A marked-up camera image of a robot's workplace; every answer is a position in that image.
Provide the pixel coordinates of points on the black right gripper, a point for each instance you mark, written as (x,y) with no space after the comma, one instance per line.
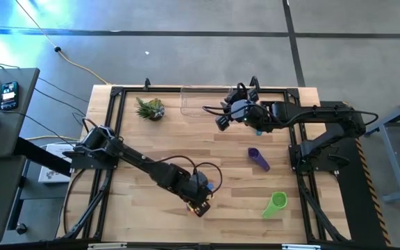
(243,111)

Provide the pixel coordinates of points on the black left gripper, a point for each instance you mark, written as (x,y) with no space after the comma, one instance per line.
(200,187)

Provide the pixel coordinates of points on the blue measuring cup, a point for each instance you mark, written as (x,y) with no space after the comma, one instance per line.
(258,133)

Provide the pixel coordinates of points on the purple measuring cup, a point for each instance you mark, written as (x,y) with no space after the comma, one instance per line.
(260,161)

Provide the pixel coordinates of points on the green measuring cup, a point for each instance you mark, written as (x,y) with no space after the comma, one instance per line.
(278,200)

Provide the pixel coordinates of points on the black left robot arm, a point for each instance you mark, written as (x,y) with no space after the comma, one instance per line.
(144,163)

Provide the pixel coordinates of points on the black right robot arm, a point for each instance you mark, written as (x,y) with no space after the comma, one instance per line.
(311,112)

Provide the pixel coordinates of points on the clear plastic basket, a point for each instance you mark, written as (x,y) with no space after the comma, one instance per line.
(200,104)

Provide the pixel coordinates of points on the potted succulent plant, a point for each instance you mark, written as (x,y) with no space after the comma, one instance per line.
(153,111)

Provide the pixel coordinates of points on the silver aluminium bar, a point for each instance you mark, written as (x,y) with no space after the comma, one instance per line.
(106,246)
(300,247)

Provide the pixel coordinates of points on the white box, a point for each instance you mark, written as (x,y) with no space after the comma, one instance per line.
(52,173)

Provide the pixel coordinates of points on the black hazard striped mat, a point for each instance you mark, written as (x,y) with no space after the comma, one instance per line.
(356,208)

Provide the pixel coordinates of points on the black desk beam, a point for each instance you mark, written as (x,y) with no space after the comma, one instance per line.
(47,160)

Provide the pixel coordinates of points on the grey metal stand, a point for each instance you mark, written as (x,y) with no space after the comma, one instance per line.
(395,163)

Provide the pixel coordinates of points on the black caster wheel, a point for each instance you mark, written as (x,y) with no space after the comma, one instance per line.
(21,228)

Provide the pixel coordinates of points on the grey desk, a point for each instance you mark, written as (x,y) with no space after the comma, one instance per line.
(19,121)

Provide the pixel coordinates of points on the black smartphone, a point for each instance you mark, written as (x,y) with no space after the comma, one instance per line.
(9,95)

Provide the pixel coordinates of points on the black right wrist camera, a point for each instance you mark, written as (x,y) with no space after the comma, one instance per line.
(236,96)

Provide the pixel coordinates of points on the black table frame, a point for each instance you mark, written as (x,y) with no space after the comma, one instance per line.
(273,91)

